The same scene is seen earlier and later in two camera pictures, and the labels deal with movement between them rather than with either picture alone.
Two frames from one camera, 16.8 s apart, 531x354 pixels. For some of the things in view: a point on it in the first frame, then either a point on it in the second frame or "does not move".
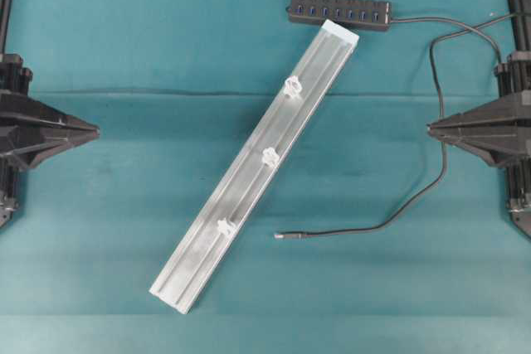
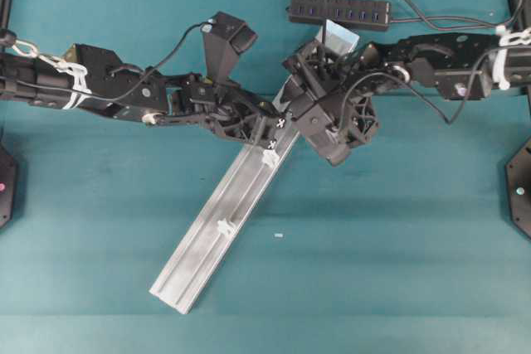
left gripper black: [31, 130] → [194, 97]
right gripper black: [499, 131] → [329, 96]
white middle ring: [270, 157] does not move
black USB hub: [358, 13] does not move
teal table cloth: [369, 236] does not move
